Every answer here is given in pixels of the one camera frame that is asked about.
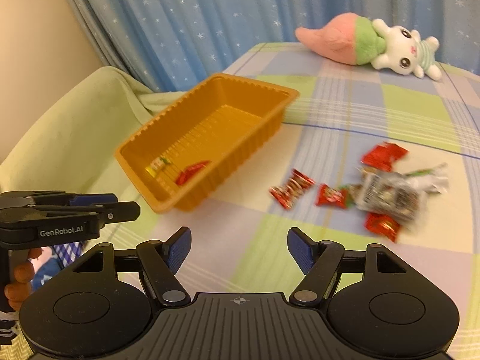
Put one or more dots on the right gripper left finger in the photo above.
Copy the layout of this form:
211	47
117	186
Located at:
160	261

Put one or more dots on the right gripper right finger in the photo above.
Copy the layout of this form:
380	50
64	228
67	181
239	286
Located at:
319	262

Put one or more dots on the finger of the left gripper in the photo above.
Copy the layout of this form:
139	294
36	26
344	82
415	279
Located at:
61	198
55	216

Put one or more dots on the small red candy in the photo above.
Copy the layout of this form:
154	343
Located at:
331	196

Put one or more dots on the yellow candy wrapper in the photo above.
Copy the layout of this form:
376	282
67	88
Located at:
157	165

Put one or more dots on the red twisted candy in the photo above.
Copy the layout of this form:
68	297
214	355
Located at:
295	187

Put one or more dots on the clear nut snack packet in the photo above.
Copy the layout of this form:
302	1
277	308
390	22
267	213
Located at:
392	194

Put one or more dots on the red square snack pouch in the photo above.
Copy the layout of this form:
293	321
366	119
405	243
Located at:
383	156

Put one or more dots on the silver green snack bag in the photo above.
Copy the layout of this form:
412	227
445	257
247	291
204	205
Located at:
432	180

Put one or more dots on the left hand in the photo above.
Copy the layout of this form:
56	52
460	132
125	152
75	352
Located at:
19	290

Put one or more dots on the green cloth covered sofa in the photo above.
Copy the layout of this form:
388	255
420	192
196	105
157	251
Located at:
74	142

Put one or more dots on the orange plastic tray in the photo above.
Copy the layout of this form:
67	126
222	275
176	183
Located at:
224	119

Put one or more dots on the plaid tablecloth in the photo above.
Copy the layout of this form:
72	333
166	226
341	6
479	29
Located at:
240	232

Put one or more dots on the blue star curtain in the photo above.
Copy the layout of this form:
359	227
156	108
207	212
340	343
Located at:
171	45

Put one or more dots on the pink carrot bunny plush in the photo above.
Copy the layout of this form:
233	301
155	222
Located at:
356	40

